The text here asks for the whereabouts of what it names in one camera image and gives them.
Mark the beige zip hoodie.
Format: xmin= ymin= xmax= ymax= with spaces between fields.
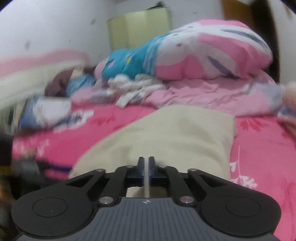
xmin=69 ymin=105 xmax=237 ymax=197

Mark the stack of folded clothes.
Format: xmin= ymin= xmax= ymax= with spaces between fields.
xmin=277 ymin=107 xmax=295 ymax=137

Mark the crumpled white cloth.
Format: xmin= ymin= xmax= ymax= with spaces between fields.
xmin=107 ymin=74 xmax=166 ymax=108

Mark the white folded garment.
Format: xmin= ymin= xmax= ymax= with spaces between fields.
xmin=33 ymin=97 xmax=71 ymax=128

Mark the light blue crumpled garment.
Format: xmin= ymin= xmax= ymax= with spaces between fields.
xmin=65 ymin=74 xmax=96 ymax=97

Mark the pink magenta floral bed blanket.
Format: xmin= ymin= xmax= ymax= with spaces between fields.
xmin=13 ymin=106 xmax=295 ymax=240

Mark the blue denim garment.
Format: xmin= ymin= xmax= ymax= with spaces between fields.
xmin=18 ymin=96 xmax=40 ymax=130

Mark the dark brown garment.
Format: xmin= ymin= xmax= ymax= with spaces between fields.
xmin=44 ymin=66 xmax=95 ymax=97

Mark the light pink quilt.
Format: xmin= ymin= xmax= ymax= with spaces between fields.
xmin=70 ymin=62 xmax=282 ymax=116

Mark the large pink blue cartoon pillow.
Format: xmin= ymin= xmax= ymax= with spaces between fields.
xmin=101 ymin=20 xmax=273 ymax=80

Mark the yellow-green wardrobe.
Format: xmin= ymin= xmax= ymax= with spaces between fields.
xmin=107 ymin=7 xmax=171 ymax=51

